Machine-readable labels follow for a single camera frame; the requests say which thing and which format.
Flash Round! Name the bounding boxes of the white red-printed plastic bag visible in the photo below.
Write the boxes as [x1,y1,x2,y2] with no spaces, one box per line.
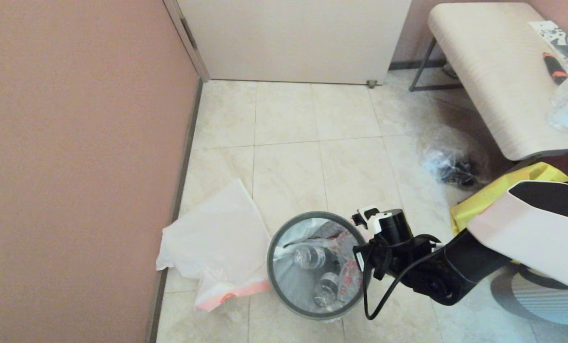
[270,218,375,323]

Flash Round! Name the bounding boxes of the grey bin rim ring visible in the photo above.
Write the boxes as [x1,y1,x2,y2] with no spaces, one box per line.
[267,212,373,320]

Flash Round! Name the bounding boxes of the grey ribbed robot base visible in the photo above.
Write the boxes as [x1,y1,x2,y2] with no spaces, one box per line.
[491,264,568,327]

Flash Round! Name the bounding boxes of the black round trash bin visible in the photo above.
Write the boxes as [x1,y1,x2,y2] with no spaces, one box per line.
[267,212,373,321]

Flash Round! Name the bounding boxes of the clear bag with dark contents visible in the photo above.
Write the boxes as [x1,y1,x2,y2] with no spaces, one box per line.
[416,126,491,189]

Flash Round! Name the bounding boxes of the yellow fabric tote bag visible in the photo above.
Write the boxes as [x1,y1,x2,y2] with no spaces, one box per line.
[450,162,568,237]

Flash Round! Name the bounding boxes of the clear empty plastic bottle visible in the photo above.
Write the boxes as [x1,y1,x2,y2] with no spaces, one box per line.
[313,272,341,308]
[292,244,328,270]

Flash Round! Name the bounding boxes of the beige wooden table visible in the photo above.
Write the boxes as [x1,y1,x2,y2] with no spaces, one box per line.
[409,2,568,162]

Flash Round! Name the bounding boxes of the white door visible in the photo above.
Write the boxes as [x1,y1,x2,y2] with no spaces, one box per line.
[177,0,412,86]

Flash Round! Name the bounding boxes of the black orange tool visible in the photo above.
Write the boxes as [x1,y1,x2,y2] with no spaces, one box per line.
[541,51,568,85]

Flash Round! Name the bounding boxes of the black white printed leaflet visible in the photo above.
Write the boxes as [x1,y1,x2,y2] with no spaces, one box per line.
[527,20,568,66]

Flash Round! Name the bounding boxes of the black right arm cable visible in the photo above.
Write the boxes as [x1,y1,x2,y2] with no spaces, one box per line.
[360,236,439,321]

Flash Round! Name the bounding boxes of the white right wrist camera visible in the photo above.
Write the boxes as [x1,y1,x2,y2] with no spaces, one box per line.
[352,206,395,235]

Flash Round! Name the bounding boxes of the beige door frame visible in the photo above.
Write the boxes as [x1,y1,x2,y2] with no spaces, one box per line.
[163,0,211,82]

